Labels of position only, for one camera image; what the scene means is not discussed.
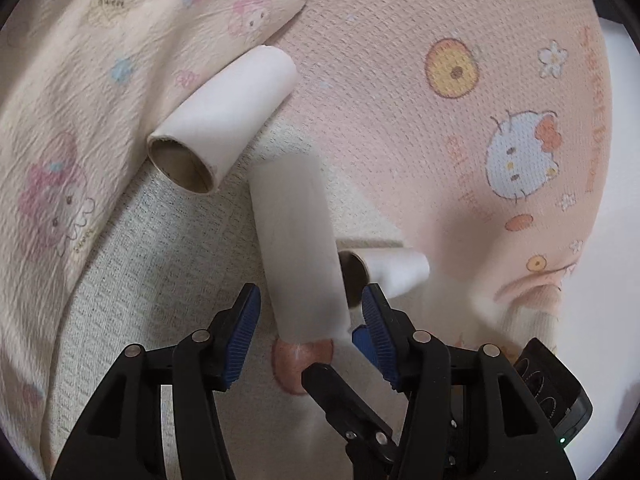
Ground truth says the cream patterned cloth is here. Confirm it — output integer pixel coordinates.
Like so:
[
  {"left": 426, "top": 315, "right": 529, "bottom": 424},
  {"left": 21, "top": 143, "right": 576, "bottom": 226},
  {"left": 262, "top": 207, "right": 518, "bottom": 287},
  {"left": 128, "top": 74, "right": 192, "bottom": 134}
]
[{"left": 1, "top": 0, "right": 306, "bottom": 478}]

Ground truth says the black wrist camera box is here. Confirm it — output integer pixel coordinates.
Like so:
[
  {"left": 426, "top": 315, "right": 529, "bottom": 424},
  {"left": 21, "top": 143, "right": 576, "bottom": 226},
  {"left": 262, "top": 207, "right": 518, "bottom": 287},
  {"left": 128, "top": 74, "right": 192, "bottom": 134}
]
[{"left": 514, "top": 338, "right": 593, "bottom": 448}]

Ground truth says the pink Hello Kitty blanket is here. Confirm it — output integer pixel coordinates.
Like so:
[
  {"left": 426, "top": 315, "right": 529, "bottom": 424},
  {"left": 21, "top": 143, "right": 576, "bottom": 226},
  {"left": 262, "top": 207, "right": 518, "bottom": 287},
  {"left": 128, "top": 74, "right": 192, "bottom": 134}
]
[{"left": 39, "top": 0, "right": 614, "bottom": 480}]

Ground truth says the white cardboard tube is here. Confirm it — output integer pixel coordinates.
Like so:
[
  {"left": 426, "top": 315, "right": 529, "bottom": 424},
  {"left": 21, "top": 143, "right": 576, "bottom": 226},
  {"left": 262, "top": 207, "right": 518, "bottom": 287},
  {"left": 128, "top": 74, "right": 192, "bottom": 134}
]
[
  {"left": 338, "top": 247, "right": 431, "bottom": 308},
  {"left": 146, "top": 46, "right": 298, "bottom": 195},
  {"left": 248, "top": 153, "right": 350, "bottom": 344}
]

